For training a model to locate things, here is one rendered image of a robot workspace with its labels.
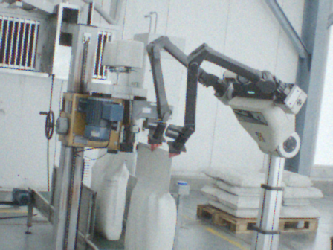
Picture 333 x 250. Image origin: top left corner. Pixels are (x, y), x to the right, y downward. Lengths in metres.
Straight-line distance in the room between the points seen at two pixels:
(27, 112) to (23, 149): 0.39
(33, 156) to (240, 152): 3.77
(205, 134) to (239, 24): 1.76
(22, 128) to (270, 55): 4.44
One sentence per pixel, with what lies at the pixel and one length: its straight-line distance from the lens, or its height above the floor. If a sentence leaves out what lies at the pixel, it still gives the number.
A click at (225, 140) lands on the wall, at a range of 8.57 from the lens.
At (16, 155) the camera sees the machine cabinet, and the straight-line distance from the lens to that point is 6.07.
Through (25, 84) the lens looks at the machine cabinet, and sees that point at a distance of 6.02.
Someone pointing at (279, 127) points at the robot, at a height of 1.29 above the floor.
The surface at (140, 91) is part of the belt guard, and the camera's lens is 3.44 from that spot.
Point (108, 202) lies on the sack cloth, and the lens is 3.77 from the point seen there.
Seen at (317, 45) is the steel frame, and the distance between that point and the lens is 9.07.
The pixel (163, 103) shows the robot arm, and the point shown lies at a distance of 3.17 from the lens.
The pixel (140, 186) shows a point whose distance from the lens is 3.33.
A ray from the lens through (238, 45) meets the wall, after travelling 8.61.
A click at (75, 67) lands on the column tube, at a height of 1.49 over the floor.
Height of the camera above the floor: 1.40
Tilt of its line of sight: 3 degrees down
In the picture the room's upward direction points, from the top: 7 degrees clockwise
